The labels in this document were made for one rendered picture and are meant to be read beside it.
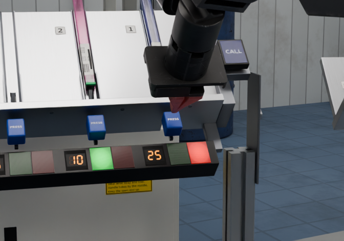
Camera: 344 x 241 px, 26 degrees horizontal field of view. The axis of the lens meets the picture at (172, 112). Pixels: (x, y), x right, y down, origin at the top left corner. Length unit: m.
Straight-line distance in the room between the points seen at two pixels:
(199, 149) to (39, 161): 0.23
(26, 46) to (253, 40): 4.01
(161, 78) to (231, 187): 0.27
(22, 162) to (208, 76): 0.28
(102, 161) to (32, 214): 0.41
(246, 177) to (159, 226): 0.35
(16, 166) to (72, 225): 0.43
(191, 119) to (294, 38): 4.19
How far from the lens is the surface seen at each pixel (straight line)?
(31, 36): 1.15
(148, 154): 1.05
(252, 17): 5.06
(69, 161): 1.03
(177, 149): 1.06
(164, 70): 0.96
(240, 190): 1.17
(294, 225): 2.81
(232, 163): 1.14
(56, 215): 1.42
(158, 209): 1.45
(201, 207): 2.98
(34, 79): 1.10
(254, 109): 1.15
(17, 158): 1.03
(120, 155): 1.04
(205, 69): 0.95
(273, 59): 5.19
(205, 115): 1.11
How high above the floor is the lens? 0.91
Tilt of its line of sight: 10 degrees down
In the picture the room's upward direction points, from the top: straight up
